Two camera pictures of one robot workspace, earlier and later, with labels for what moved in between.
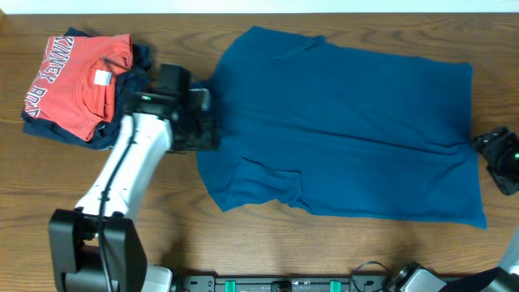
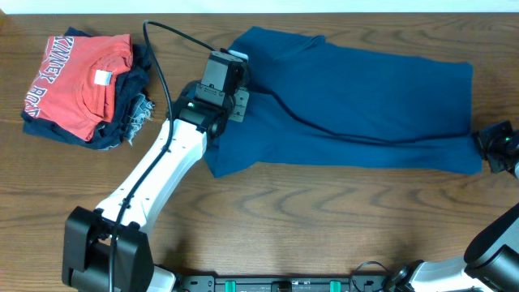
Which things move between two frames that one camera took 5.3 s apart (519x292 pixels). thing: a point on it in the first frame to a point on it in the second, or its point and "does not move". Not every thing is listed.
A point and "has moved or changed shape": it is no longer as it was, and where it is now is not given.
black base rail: x=354 y=283 does not move
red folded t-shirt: x=73 y=88 does not move
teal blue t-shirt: x=351 y=132 has moved or changed shape
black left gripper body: x=195 y=135 to x=233 y=106
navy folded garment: x=127 y=83 does not move
